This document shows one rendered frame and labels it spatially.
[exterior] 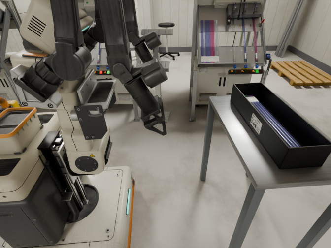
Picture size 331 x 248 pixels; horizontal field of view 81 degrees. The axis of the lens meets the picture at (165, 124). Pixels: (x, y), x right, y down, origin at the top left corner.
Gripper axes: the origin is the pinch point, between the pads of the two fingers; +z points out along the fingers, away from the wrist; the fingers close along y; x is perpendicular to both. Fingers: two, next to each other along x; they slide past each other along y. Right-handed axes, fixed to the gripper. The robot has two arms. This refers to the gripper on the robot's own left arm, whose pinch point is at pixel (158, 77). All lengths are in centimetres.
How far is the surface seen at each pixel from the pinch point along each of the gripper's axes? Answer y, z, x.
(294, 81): 179, 183, -153
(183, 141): 61, 101, 24
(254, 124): -26, 33, -33
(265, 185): -57, 33, -23
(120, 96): 143, 51, 83
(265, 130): -35, 31, -34
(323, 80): 175, 203, -193
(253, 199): -57, 39, -17
